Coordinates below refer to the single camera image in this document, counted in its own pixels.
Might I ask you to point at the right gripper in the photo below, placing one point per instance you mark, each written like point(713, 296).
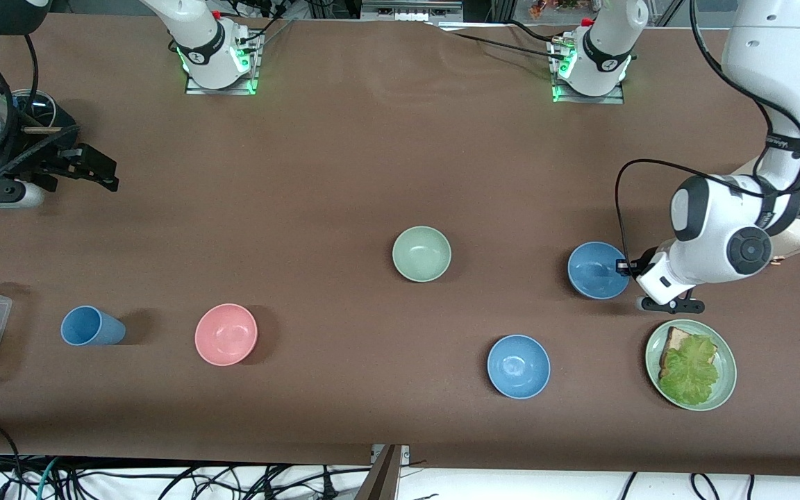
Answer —
point(40, 157)

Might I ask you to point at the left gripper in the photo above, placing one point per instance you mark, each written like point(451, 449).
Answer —
point(643, 263)

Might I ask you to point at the blue bowl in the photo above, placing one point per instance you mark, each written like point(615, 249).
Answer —
point(594, 271)
point(519, 367)

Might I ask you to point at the green bowl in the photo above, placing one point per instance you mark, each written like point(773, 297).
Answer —
point(421, 254)

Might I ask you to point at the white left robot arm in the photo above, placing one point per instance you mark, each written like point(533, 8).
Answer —
point(775, 55)

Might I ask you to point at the pink bowl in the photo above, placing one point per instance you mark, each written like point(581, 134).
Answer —
point(226, 334)

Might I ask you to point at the bread slice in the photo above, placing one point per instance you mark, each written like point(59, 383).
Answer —
point(678, 339)

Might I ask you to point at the green lettuce leaf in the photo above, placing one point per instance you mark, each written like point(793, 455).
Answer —
point(692, 371)

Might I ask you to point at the green plate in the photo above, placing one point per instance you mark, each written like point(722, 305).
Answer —
point(728, 368)

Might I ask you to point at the blue cup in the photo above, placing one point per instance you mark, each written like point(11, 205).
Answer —
point(91, 326)

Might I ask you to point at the brown table cover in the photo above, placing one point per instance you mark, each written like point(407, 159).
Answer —
point(400, 173)

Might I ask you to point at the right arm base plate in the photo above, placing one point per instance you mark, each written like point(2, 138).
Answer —
point(233, 85)

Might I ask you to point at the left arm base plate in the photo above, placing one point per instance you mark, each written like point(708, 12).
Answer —
point(612, 97)

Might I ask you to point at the metal table bracket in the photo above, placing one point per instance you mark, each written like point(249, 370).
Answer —
point(386, 479)

